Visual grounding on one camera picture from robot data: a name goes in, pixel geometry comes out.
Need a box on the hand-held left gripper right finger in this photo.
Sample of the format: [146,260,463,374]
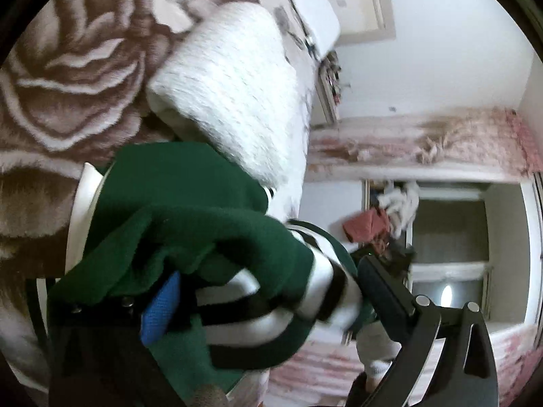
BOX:
[348,255,499,407]

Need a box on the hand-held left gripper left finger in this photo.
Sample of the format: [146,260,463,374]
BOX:
[49,271,187,407]

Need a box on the pink red garment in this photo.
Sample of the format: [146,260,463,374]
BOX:
[343,208,392,243]

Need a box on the white folded knit garment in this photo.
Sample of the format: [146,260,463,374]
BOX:
[145,1,311,188]

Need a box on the dark cloth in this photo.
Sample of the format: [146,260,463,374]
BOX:
[373,244,416,274]

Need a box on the floral bed blanket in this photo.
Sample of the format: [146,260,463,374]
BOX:
[0,0,327,395]

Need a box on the green and white varsity jacket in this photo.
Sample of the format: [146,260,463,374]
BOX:
[46,142,403,407]

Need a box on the white clothes pile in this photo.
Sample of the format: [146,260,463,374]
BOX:
[377,180,422,238]

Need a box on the cream bed headboard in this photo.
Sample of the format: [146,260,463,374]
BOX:
[316,0,397,47]

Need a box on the white pillow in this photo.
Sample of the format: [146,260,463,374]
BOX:
[286,0,342,58]

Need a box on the pink floral tied curtain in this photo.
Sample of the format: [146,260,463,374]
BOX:
[305,107,543,184]

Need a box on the white nightstand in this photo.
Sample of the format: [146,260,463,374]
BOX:
[316,49,345,127]

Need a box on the clutter of small items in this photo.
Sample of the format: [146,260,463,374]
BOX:
[320,50,344,106]

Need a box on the pink floral loose curtain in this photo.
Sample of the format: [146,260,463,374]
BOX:
[267,322,543,397]

